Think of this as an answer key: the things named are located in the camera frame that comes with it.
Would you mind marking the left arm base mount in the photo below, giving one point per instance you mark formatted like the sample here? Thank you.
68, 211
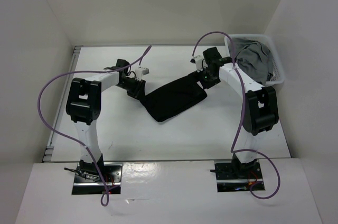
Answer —
85, 183

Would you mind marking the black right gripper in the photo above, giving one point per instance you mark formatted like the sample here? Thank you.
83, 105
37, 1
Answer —
207, 85

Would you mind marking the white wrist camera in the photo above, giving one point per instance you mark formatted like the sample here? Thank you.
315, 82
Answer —
140, 72
199, 62

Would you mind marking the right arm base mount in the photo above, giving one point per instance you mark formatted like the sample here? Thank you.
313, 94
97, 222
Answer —
233, 176

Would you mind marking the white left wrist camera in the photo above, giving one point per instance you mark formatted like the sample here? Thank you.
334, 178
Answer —
140, 72

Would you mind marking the black skirt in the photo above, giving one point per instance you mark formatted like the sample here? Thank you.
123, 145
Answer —
173, 98

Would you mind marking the grey skirt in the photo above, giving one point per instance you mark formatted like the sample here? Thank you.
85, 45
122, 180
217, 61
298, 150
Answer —
253, 58

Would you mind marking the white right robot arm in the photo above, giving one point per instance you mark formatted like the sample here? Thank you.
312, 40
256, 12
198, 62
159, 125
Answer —
259, 111

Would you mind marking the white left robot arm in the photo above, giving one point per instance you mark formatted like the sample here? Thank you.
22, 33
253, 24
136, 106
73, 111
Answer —
84, 107

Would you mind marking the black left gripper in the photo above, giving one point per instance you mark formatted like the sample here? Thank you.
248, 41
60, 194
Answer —
138, 91

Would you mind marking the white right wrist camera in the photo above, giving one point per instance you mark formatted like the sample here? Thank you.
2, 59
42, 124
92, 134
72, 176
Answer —
199, 62

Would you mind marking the white perforated plastic basket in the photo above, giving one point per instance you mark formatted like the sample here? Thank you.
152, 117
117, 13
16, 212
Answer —
278, 72

